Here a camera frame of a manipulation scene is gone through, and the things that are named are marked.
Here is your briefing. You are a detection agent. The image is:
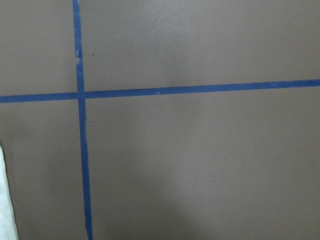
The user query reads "cream long-sleeve cat shirt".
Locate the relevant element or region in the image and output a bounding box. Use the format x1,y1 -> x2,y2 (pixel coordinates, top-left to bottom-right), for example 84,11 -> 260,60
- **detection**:
0,147 -> 19,240

